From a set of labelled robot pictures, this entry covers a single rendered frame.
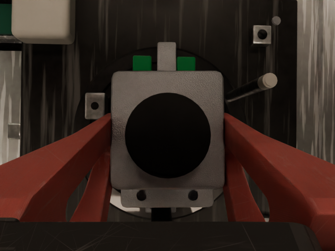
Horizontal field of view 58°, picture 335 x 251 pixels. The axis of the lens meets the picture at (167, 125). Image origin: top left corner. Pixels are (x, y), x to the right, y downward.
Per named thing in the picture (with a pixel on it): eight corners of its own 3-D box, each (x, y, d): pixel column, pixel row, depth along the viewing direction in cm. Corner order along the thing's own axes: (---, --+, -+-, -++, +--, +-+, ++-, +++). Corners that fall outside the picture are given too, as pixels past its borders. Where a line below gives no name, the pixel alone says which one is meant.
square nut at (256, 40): (267, 47, 27) (271, 44, 26) (249, 47, 26) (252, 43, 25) (267, 29, 27) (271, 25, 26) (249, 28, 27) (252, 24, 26)
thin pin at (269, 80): (235, 101, 24) (277, 87, 16) (225, 101, 24) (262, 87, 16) (235, 92, 24) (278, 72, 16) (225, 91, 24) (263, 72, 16)
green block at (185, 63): (187, 86, 24) (195, 75, 19) (172, 85, 24) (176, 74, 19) (187, 71, 24) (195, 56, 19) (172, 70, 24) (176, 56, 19)
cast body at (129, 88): (206, 198, 17) (234, 229, 10) (127, 198, 17) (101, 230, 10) (203, 54, 18) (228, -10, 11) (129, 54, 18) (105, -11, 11)
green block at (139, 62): (152, 85, 24) (151, 74, 19) (136, 85, 24) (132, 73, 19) (152, 70, 24) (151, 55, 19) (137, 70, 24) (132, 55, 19)
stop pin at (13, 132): (38, 137, 30) (21, 139, 26) (26, 137, 30) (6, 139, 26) (39, 123, 30) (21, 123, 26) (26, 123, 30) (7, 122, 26)
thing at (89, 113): (107, 120, 24) (104, 119, 22) (88, 119, 24) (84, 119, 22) (108, 94, 24) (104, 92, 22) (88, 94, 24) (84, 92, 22)
